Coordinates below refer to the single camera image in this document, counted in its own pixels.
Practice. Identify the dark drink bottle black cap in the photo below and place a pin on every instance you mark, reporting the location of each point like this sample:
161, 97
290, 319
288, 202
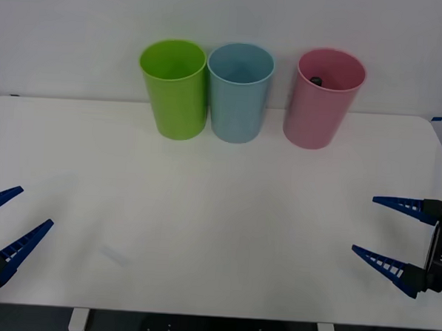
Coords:
316, 81

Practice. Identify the pink plastic waste bin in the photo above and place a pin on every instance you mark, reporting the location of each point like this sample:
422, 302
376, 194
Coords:
314, 116

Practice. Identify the green plastic waste bin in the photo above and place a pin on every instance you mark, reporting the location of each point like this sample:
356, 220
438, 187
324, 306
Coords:
177, 107

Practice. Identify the pale blue plastic waste bin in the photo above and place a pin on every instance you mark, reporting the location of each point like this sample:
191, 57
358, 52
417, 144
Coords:
238, 112

